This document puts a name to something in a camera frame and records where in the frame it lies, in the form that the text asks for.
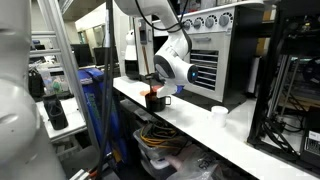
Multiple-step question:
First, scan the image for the toy kitchen stove oven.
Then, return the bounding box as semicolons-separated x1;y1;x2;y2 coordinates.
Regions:
152;0;268;118

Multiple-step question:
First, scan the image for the toy white refrigerator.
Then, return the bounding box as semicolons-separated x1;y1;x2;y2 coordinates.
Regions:
133;0;155;81

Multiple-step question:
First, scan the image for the clear bin with cables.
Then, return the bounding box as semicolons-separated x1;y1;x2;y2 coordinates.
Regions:
133;122;189;160

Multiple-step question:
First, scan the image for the white mug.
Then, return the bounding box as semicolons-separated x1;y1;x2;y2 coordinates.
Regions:
211;106;228;128

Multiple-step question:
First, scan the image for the black metal frame rack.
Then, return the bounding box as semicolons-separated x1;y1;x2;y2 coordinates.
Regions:
247;0;320;175

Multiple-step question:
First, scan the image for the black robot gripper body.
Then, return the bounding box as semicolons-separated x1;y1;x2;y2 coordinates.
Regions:
145;72;165;86

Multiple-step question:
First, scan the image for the orange plastic cup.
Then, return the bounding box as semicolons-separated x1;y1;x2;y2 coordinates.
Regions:
152;85;163;92

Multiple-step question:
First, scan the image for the black cylinder container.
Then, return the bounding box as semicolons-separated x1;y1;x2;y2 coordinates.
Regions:
43;94;68;130

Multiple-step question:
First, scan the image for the orange flat lid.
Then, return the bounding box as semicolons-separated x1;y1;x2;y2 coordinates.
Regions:
140;91;150;96

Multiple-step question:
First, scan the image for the wooden spoon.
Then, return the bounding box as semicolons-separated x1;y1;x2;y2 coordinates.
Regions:
142;46;153;96

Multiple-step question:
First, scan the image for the clear plastic bag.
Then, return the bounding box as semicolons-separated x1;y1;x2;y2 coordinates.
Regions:
165;145;223;180

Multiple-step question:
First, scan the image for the white black coffee machine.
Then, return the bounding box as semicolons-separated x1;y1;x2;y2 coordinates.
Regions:
125;29;139;80

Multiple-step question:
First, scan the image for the aluminium frame post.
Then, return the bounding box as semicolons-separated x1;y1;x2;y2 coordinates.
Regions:
37;0;99;150

